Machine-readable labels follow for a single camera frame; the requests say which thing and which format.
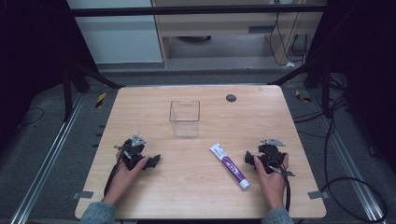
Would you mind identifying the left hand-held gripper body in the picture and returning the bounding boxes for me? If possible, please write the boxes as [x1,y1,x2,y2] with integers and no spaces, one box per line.
[119,133,149,172]

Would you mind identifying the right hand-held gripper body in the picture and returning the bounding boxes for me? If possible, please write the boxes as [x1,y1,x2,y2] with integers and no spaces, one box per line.
[254,138,289,175]

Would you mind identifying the purple and white toothpaste tube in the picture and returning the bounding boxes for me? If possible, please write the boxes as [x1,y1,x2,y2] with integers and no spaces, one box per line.
[208,143,251,191]

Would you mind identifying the clear plastic container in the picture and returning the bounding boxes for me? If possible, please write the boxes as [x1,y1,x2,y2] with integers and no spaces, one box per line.
[168,100,201,138]

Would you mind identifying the person's left hand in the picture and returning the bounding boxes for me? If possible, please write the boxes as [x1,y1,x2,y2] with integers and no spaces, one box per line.
[103,150,149,207]

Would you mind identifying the person's right hand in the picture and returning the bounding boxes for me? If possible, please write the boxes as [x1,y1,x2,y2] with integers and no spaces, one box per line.
[253,153,290,211]

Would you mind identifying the yellow and black tape strip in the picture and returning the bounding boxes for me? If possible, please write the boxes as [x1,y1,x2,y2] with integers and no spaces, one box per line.
[294,89,312,104]
[94,91,107,109]

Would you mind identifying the grey tape piece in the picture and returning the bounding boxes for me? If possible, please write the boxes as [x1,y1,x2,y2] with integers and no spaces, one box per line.
[307,190,330,201]
[71,190,94,201]

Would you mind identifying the black metal stand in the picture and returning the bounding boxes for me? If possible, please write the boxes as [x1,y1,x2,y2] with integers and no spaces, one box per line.
[62,60,125,123]
[267,59,334,119]

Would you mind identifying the white cabinet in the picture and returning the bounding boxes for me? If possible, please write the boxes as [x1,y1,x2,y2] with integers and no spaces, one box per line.
[65,0,164,64]

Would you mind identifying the light wooden desk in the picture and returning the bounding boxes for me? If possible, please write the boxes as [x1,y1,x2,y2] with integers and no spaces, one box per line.
[151,0,328,68]

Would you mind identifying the black horizontal bar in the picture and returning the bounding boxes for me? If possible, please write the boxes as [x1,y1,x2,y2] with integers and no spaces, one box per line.
[69,4,326,18]

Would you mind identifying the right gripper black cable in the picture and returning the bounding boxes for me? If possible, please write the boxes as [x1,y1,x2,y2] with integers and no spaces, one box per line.
[266,152,296,214]

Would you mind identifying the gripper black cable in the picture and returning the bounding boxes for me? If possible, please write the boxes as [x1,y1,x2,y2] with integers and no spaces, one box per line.
[266,152,296,214]
[103,144,129,198]

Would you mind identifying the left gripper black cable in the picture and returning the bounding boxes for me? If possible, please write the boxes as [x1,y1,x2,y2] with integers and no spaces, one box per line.
[103,144,129,198]

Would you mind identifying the aluminium floor rail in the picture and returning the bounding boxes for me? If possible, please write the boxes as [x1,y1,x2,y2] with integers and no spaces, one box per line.
[307,90,389,224]
[8,92,86,224]

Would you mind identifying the looped black floor cable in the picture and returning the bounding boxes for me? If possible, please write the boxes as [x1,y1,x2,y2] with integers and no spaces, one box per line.
[319,99,389,224]

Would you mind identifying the thin black floor cable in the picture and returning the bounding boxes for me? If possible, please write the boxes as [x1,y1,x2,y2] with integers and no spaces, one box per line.
[19,106,45,127]

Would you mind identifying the hanging black cables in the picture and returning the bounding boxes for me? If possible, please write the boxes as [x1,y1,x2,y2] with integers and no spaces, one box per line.
[268,0,312,67]

